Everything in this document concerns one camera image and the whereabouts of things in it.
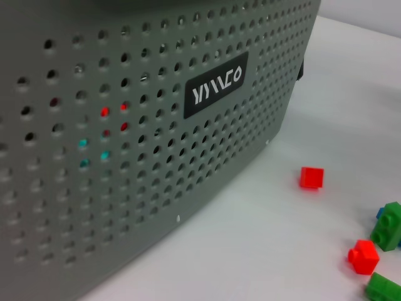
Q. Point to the small green block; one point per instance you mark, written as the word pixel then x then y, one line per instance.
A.
pixel 387 225

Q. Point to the blue square block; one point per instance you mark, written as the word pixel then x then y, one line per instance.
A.
pixel 380 214

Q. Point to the long green block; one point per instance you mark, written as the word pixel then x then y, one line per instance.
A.
pixel 383 287

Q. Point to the small red block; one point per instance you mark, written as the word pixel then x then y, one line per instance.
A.
pixel 311 178
pixel 365 257

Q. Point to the teal square block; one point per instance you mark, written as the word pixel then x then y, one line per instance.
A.
pixel 105 154

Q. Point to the grey perforated storage bin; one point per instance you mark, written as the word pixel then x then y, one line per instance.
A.
pixel 125 188

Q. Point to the red house-shaped block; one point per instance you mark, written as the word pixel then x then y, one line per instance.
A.
pixel 105 111

